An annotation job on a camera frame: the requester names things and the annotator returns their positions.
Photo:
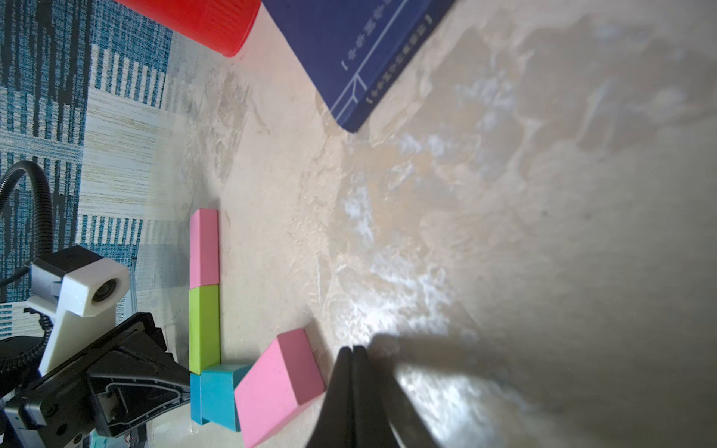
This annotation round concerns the light green long block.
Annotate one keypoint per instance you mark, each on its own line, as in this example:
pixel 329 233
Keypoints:
pixel 204 328

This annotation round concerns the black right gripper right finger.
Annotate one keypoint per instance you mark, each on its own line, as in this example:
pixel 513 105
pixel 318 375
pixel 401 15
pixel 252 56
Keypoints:
pixel 371 425

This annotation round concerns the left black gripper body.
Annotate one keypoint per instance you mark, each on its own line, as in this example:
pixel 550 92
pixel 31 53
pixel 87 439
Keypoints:
pixel 55 410

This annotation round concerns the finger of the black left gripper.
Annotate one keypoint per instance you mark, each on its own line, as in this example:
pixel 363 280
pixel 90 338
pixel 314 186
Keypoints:
pixel 127 390

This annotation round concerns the red ribbed pencil cup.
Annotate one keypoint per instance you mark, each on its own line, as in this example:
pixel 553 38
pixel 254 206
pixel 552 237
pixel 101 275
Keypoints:
pixel 220 25

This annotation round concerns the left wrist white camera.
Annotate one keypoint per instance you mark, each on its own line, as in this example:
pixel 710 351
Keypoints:
pixel 78 290

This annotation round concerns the pink long block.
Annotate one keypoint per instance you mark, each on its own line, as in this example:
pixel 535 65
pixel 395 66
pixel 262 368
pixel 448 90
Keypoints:
pixel 204 248

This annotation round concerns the small teal cube block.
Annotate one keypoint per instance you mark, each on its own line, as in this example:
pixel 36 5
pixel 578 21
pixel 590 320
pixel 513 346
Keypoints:
pixel 212 395

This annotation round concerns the dark blue notebook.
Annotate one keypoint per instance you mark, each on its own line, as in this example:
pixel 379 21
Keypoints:
pixel 353 51

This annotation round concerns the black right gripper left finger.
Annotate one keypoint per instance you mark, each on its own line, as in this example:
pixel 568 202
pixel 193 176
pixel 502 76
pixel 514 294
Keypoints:
pixel 335 426

